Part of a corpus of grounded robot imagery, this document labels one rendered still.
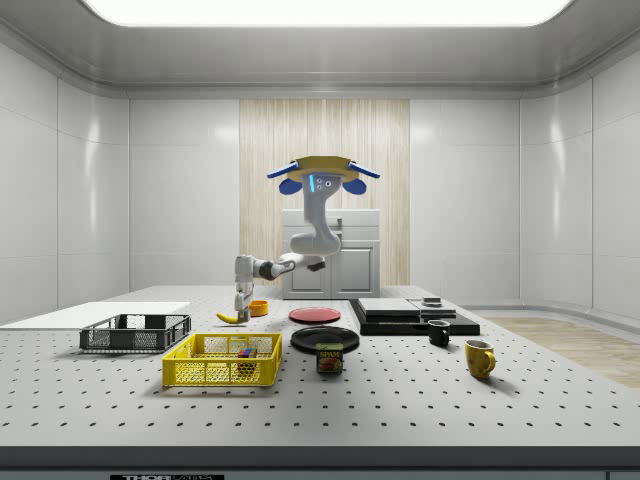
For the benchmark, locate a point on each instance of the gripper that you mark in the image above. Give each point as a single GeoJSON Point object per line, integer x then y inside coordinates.
{"type": "Point", "coordinates": [242, 302]}

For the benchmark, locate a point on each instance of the banana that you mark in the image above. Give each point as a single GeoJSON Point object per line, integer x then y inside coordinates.
{"type": "Point", "coordinates": [227, 318]}

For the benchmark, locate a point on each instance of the puzzle cube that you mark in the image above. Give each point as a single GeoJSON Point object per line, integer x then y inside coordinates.
{"type": "Point", "coordinates": [247, 352]}

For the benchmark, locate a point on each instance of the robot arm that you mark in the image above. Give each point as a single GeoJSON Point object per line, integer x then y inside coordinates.
{"type": "Point", "coordinates": [315, 215]}

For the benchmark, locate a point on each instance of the yellow bowl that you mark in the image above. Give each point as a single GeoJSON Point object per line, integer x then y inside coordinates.
{"type": "Point", "coordinates": [258, 310]}

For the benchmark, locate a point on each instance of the yellow basket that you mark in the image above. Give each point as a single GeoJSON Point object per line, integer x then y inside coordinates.
{"type": "Point", "coordinates": [220, 370]}

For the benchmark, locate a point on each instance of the red plate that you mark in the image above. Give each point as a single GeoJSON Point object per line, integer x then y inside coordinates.
{"type": "Point", "coordinates": [314, 315]}

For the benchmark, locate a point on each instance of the black plate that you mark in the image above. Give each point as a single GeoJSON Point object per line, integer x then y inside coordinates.
{"type": "Point", "coordinates": [325, 336]}

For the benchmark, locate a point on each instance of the flat-sided can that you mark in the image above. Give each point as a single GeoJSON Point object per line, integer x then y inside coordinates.
{"type": "Point", "coordinates": [329, 359]}

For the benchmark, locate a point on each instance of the dark grey basket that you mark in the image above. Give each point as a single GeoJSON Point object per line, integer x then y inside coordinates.
{"type": "Point", "coordinates": [135, 340]}

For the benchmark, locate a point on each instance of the white cabinet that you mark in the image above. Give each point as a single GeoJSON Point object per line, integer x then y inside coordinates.
{"type": "Point", "coordinates": [360, 270]}

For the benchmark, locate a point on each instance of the black stove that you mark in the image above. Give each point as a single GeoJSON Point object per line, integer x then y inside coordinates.
{"type": "Point", "coordinates": [400, 320]}

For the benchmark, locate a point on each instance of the white board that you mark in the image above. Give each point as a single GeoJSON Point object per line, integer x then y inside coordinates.
{"type": "Point", "coordinates": [75, 312]}

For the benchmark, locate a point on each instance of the black mug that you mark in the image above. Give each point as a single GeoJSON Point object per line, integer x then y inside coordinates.
{"type": "Point", "coordinates": [438, 334]}

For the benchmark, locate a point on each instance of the yellow mug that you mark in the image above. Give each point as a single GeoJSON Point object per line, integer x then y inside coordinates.
{"type": "Point", "coordinates": [477, 357]}

